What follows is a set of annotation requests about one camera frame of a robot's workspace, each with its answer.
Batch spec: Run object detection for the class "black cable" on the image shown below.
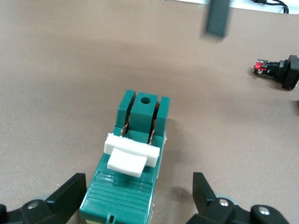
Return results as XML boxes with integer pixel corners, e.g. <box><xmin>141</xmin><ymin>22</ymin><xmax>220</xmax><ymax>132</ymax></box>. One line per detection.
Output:
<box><xmin>251</xmin><ymin>0</ymin><xmax>290</xmax><ymax>14</ymax></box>

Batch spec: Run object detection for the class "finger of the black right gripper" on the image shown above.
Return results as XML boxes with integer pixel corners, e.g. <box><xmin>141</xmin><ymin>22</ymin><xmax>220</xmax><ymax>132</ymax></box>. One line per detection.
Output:
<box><xmin>202</xmin><ymin>0</ymin><xmax>231</xmax><ymax>39</ymax></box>

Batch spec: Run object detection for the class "black square push button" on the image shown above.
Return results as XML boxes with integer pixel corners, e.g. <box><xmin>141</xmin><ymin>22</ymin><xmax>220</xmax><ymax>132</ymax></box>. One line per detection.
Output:
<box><xmin>252</xmin><ymin>55</ymin><xmax>299</xmax><ymax>91</ymax></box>

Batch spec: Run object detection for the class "white table edge rail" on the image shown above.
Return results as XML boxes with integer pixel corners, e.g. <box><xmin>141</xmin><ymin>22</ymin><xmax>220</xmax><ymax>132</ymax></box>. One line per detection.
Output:
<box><xmin>162</xmin><ymin>0</ymin><xmax>299</xmax><ymax>15</ymax></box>

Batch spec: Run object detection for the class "green load switch white lever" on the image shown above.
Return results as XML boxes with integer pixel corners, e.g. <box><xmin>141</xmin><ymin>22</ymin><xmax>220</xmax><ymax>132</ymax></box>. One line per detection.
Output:
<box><xmin>79</xmin><ymin>90</ymin><xmax>171</xmax><ymax>224</ymax></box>

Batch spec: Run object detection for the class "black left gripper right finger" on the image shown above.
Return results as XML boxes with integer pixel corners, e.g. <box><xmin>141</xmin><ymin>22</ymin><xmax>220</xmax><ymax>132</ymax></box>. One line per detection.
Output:
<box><xmin>188</xmin><ymin>172</ymin><xmax>292</xmax><ymax>224</ymax></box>

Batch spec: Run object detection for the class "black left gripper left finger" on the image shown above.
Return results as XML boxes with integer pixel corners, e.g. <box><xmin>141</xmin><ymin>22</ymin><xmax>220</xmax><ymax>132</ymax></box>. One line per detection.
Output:
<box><xmin>0</xmin><ymin>173</ymin><xmax>87</xmax><ymax>224</ymax></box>

